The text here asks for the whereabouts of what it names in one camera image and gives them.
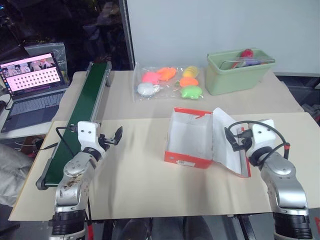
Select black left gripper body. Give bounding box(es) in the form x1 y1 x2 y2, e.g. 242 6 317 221
97 133 118 152

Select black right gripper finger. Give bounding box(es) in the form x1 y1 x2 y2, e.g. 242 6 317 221
231 141 244 153
224 126 235 144

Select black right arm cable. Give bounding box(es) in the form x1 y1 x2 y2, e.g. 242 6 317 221
226 120 291 167

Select light green plastic bin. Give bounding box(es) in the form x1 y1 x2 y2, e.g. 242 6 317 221
206 47 276 96

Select pink toy fish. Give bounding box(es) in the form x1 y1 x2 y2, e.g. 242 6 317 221
141 70 160 84

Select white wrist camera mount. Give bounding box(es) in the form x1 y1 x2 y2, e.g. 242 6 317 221
76 120 106 154
246 119 276 158

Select grey open laptop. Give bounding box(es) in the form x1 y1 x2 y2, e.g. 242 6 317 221
0 51 70 134

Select purple toy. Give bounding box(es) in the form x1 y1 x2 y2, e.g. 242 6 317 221
238 57 262 67

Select red toy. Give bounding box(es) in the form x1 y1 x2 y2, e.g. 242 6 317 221
239 48 255 60

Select clear plastic toy bag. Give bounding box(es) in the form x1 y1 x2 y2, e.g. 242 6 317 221
132 61 205 103

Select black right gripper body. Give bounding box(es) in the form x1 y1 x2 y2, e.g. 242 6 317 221
231 129 253 153

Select yellow toy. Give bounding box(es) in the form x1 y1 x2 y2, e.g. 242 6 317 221
182 65 200 78

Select grey partition post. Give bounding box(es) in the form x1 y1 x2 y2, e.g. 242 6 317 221
119 0 136 71

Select orange flat toy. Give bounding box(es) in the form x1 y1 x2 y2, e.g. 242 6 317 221
179 76 200 87

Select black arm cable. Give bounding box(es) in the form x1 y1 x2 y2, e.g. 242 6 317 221
226 120 291 167
37 125 79 161

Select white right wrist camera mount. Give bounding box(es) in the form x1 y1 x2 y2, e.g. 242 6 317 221
246 119 276 158

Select orange toy fish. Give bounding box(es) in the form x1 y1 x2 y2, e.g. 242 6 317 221
155 66 177 81

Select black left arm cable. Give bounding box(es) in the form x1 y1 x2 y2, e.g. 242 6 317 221
37 125 79 161

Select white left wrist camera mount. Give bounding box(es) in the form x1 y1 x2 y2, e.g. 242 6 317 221
76 120 106 154

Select green toy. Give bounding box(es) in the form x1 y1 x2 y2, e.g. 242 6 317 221
180 85 203 100

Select green conveyor belt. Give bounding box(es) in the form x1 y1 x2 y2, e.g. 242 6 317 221
36 60 113 191

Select white round toy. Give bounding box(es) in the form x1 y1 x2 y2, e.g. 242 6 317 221
137 82 161 99

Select grey plastic sack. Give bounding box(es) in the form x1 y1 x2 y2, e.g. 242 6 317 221
0 143 34 207

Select red and white box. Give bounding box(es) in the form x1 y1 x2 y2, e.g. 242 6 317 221
163 106 252 179

